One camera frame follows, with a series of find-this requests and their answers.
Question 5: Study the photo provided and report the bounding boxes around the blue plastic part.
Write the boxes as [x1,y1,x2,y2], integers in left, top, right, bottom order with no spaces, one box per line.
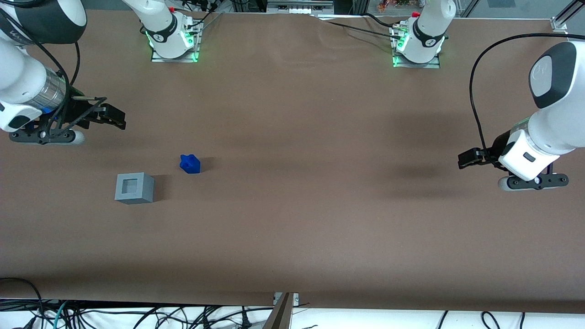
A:
[180,154,202,175]

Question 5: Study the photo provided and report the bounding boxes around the metal base plate left arm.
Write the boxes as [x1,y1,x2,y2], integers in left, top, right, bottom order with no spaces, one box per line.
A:
[391,24,442,69]

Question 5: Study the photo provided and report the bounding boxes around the metal base plate right arm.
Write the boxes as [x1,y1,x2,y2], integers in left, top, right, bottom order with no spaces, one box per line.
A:
[150,22,202,64]

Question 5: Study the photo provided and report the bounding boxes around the gray cube base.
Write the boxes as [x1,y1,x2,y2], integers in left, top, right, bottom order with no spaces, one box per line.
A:
[114,172,155,205]

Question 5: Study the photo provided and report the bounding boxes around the brown table cover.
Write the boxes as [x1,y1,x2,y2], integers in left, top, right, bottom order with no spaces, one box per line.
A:
[0,9,585,315]

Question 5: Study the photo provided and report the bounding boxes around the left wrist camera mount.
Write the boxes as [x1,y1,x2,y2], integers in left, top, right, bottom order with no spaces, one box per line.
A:
[498,173,570,192]

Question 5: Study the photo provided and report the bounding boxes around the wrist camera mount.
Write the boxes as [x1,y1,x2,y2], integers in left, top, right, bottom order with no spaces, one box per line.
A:
[8,128,86,146]
[498,173,570,192]

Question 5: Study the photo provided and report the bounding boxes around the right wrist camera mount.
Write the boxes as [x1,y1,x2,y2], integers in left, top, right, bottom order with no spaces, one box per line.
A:
[8,128,86,146]

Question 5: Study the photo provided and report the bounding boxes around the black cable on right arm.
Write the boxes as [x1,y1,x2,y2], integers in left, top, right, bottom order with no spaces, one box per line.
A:
[0,9,82,134]

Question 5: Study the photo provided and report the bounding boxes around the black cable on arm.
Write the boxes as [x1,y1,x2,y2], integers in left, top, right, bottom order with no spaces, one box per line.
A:
[469,32,585,160]
[0,9,82,134]

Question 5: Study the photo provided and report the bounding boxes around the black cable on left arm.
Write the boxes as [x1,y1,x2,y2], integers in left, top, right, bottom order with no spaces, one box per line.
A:
[469,32,585,160]

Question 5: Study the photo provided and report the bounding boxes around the aluminium frame profile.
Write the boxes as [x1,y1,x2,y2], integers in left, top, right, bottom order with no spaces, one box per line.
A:
[550,0,585,35]

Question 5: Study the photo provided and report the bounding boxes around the black looped floor cable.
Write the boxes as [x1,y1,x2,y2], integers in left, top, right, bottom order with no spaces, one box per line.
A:
[0,277,45,329]

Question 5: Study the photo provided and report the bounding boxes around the long black cable on table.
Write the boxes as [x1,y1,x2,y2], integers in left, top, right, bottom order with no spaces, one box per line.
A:
[314,13,405,39]

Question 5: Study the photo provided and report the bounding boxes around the teal cable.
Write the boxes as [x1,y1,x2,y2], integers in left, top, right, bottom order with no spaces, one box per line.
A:
[51,301,70,329]

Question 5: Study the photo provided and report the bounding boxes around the black floor cable bundle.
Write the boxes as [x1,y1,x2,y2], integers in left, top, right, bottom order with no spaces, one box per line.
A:
[64,304,275,329]

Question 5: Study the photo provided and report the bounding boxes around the metal table clamp bracket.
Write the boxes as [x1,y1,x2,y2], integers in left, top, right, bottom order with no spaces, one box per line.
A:
[262,292,300,329]

